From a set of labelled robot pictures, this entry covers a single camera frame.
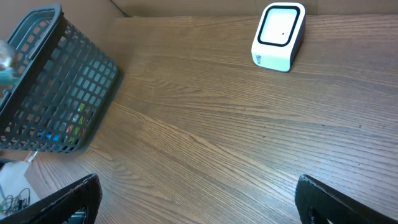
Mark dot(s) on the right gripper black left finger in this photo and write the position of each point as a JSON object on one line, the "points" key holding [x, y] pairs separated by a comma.
{"points": [[78, 202]]}

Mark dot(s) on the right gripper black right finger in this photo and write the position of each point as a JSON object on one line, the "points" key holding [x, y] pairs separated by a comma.
{"points": [[317, 202]]}

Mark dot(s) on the white barcode scanner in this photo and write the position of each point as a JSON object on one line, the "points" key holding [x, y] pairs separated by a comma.
{"points": [[279, 35]]}

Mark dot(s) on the grey plastic mesh basket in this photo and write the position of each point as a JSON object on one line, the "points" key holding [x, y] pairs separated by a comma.
{"points": [[64, 85]]}

